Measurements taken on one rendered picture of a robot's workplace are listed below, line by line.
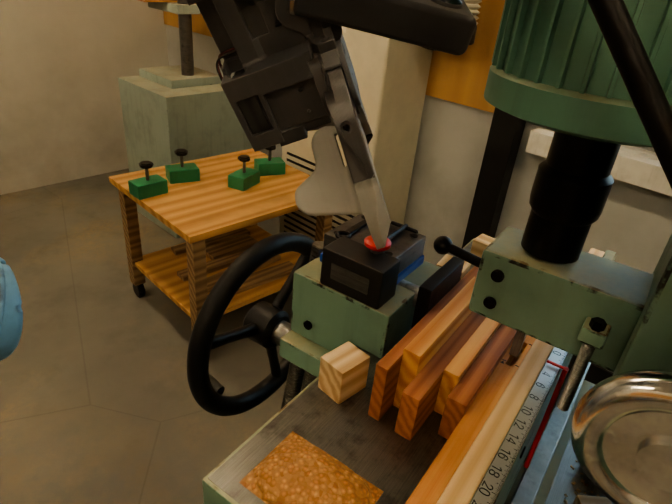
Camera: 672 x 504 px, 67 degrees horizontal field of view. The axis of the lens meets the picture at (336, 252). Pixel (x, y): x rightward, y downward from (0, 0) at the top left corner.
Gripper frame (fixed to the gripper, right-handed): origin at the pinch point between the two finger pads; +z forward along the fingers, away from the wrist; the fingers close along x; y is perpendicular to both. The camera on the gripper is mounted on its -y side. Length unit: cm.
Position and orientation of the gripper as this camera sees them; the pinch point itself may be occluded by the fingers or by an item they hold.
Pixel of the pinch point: (380, 190)
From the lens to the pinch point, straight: 43.1
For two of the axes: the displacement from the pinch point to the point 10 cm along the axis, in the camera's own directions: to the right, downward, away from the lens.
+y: -9.4, 2.8, 1.8
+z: 3.3, 7.1, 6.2
